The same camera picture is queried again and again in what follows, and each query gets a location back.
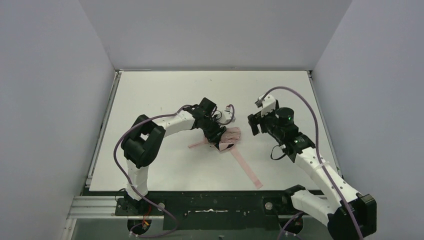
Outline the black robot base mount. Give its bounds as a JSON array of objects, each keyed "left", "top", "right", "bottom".
[{"left": 115, "top": 190, "right": 298, "bottom": 231}]

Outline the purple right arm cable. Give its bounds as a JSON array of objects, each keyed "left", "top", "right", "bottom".
[{"left": 256, "top": 86, "right": 365, "bottom": 240}]

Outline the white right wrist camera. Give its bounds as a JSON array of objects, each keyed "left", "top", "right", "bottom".
[{"left": 255, "top": 94, "right": 278, "bottom": 117}]

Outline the pink folding umbrella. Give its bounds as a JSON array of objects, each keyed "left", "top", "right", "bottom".
[{"left": 187, "top": 127, "right": 263, "bottom": 190}]

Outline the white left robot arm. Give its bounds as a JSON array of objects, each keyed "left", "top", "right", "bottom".
[{"left": 117, "top": 97, "right": 227, "bottom": 201}]

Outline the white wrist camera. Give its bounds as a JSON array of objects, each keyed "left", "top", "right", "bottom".
[
  {"left": 219, "top": 104, "right": 235, "bottom": 126},
  {"left": 255, "top": 94, "right": 278, "bottom": 117}
]

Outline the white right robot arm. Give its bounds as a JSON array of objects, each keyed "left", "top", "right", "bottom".
[{"left": 247, "top": 107, "right": 377, "bottom": 240}]

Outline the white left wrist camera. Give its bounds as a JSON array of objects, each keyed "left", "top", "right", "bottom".
[{"left": 219, "top": 104, "right": 235, "bottom": 126}]

